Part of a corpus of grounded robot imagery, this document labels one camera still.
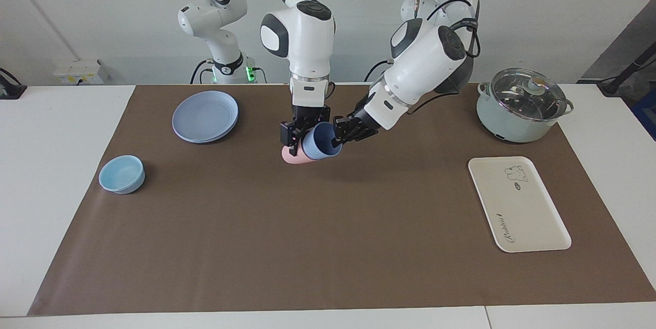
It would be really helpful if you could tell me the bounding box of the blue crate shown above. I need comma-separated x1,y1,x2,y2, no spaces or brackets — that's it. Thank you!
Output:
631,91,656,141

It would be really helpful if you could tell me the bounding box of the light blue bowl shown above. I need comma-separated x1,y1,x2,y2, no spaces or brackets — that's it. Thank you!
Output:
98,155,146,195

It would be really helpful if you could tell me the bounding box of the blue plastic cup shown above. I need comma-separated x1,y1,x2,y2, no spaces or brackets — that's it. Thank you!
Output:
301,122,343,162

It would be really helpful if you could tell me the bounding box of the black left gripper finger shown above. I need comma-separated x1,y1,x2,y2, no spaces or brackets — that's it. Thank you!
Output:
332,116,355,148

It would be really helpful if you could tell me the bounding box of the brown table mat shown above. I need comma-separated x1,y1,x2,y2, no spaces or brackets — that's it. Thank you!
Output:
28,83,656,317

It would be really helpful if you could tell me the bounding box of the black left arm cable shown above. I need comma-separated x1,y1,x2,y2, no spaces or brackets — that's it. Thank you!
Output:
414,0,483,59

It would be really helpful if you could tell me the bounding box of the cream rabbit print tray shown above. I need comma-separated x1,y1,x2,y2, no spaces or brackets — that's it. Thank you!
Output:
468,156,572,253

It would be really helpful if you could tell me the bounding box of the pink plastic cup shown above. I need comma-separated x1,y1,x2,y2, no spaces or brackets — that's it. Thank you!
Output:
281,145,321,166

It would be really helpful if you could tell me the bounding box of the black table clamp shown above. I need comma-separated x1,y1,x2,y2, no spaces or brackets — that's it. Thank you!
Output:
0,68,28,100

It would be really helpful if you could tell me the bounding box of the pale green cooking pot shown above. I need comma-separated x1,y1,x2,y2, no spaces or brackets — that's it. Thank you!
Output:
476,82,575,144

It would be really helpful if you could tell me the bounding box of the blue plastic plate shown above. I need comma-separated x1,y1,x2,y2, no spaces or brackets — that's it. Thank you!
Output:
172,90,240,144

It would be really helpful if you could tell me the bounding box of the black stand base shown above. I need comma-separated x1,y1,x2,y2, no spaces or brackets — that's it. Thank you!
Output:
597,42,656,97

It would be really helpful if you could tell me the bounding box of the glass pot lid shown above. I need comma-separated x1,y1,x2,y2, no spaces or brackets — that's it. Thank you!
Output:
484,68,568,122

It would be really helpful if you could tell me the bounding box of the white power strip box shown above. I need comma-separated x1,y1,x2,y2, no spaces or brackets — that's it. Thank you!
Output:
53,59,106,85

